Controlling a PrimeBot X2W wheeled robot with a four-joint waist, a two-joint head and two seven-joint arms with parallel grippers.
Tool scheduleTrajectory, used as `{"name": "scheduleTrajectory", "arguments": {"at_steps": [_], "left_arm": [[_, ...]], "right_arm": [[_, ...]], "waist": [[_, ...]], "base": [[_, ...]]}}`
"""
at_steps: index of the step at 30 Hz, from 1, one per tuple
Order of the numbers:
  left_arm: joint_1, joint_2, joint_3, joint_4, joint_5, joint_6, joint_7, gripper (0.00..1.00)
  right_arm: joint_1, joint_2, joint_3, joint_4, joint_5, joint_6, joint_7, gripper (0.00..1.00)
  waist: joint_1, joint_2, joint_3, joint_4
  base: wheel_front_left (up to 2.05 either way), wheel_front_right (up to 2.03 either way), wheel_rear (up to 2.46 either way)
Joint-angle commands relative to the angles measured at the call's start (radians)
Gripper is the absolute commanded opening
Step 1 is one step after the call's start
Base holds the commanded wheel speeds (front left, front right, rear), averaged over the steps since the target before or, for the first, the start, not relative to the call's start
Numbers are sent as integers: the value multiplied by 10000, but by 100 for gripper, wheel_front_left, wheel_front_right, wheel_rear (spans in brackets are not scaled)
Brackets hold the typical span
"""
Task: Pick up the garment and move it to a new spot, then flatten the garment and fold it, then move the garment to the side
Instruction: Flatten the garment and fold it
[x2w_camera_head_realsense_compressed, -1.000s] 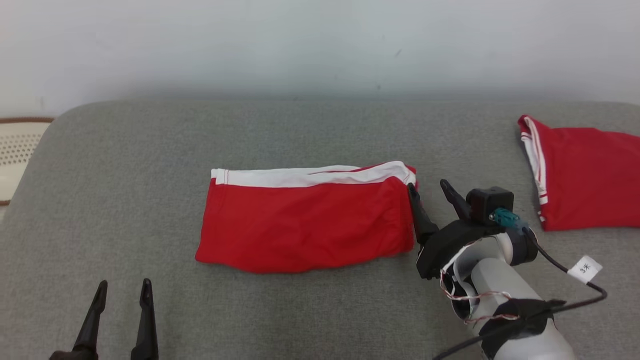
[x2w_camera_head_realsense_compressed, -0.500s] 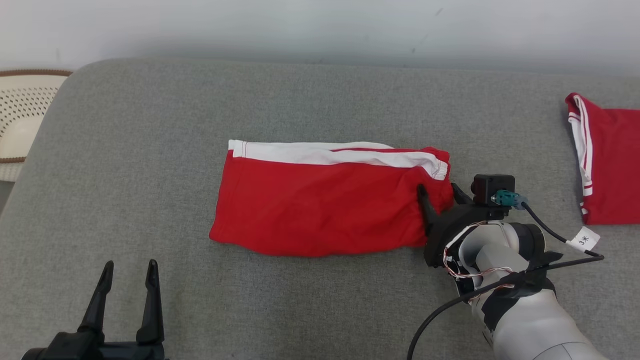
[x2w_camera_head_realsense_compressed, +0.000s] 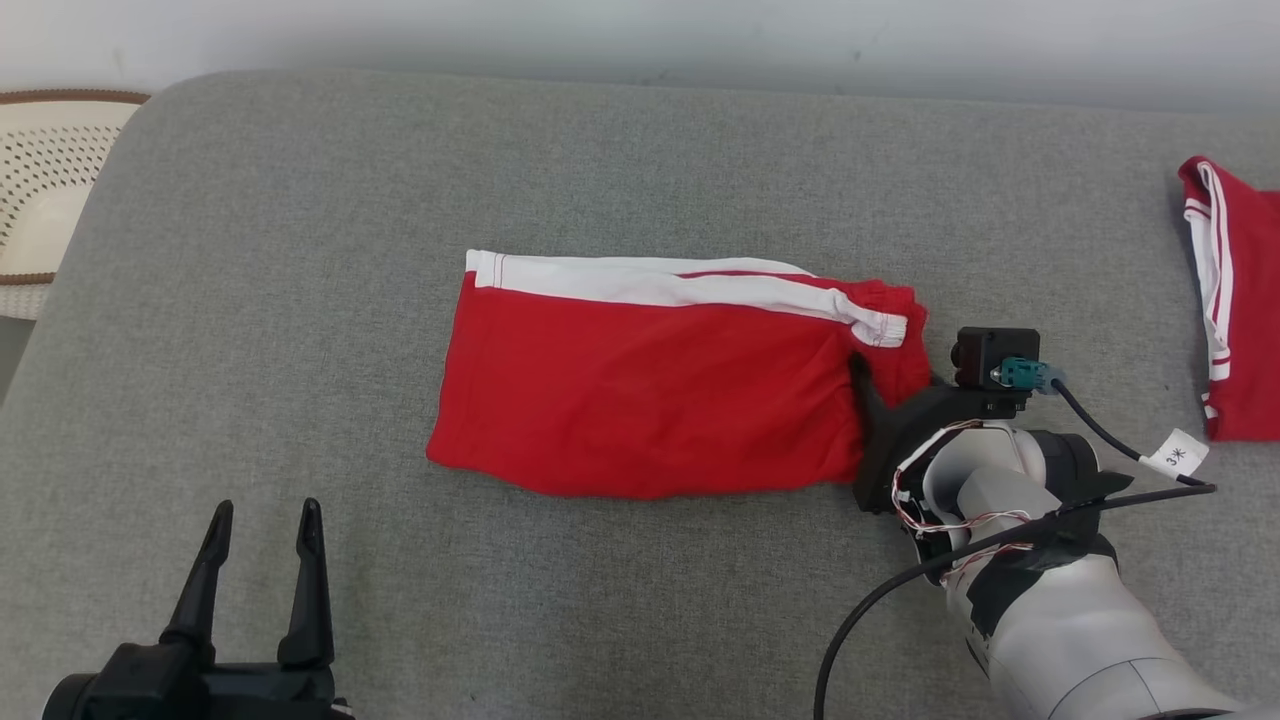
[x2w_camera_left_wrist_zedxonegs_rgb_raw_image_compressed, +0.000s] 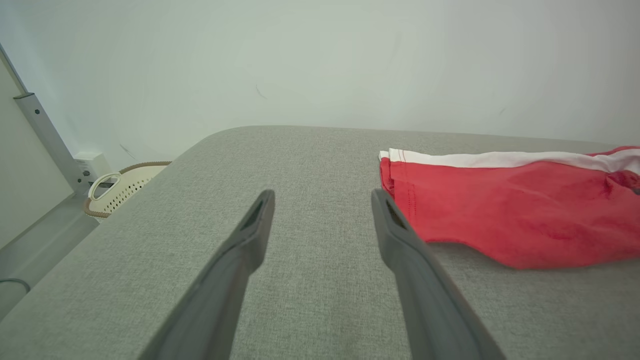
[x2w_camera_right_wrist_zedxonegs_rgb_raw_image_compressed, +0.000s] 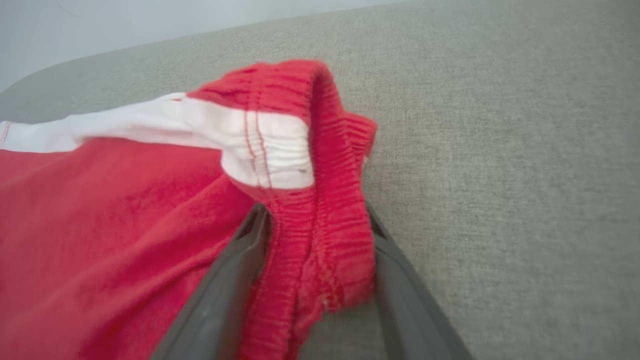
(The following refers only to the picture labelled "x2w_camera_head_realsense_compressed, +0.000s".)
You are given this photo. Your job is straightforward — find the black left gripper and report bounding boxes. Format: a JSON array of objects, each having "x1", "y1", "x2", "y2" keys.
[{"x1": 95, "y1": 498, "x2": 351, "y2": 720}]

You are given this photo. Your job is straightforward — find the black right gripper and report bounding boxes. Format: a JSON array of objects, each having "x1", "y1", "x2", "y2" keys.
[{"x1": 848, "y1": 350, "x2": 1029, "y2": 514}]

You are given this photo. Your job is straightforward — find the red shorts with white stripe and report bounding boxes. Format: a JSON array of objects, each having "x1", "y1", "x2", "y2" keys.
[{"x1": 426, "y1": 249, "x2": 933, "y2": 500}]

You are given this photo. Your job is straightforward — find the red white number 23 jersey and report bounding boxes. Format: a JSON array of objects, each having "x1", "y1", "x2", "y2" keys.
[{"x1": 1177, "y1": 155, "x2": 1280, "y2": 442}]

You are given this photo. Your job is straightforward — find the cream perforated laundry basket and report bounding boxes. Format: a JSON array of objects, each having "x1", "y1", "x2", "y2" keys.
[{"x1": 0, "y1": 88, "x2": 151, "y2": 321}]

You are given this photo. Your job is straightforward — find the thin red white wires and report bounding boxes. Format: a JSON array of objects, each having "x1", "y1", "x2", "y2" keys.
[{"x1": 890, "y1": 420, "x2": 1036, "y2": 591}]

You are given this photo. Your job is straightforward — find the black cable with teal plug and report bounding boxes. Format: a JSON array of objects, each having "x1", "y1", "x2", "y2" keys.
[{"x1": 990, "y1": 357, "x2": 1216, "y2": 491}]

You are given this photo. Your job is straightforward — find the white cable label tag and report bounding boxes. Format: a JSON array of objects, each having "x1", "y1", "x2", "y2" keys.
[{"x1": 1140, "y1": 428, "x2": 1209, "y2": 479}]

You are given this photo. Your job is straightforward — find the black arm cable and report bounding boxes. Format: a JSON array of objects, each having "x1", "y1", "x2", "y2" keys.
[{"x1": 812, "y1": 483, "x2": 1218, "y2": 720}]

